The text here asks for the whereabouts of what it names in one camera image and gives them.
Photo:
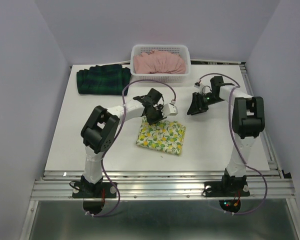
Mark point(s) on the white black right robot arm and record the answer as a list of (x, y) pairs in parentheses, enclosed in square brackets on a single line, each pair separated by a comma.
[(246, 120)]

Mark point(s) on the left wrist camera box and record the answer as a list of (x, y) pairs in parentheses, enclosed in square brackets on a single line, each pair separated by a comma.
[(169, 110)]

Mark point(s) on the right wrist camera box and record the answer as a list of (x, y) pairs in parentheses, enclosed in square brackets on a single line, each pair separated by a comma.
[(202, 89)]

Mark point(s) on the aluminium frame rail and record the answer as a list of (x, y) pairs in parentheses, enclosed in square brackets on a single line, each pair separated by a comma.
[(242, 65)]

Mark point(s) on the pink skirt in basket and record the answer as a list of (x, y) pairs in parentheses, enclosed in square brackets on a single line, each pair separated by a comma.
[(159, 62)]

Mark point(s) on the white plastic basket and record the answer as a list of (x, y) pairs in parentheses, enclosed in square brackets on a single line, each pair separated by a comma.
[(180, 50)]

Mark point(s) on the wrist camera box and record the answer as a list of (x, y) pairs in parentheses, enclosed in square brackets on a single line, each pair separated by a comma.
[(169, 110), (202, 89)]

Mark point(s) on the lemon print skirt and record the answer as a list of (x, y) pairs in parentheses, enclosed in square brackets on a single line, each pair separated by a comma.
[(165, 136)]

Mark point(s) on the front aluminium rail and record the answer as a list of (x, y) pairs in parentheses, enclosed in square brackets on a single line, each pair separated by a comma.
[(162, 185)]

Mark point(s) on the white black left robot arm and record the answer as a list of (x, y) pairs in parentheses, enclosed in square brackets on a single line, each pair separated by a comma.
[(99, 134)]

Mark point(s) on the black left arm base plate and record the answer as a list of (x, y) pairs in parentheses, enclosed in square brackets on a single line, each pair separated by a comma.
[(94, 197)]

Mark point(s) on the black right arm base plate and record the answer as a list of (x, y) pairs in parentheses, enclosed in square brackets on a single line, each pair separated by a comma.
[(230, 196)]

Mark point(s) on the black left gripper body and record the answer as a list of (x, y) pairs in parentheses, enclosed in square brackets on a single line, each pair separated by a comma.
[(155, 115)]

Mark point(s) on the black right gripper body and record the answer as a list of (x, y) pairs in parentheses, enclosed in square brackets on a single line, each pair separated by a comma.
[(207, 99)]

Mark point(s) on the green plaid folded skirt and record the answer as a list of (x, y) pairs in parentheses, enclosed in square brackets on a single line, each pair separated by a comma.
[(108, 80)]

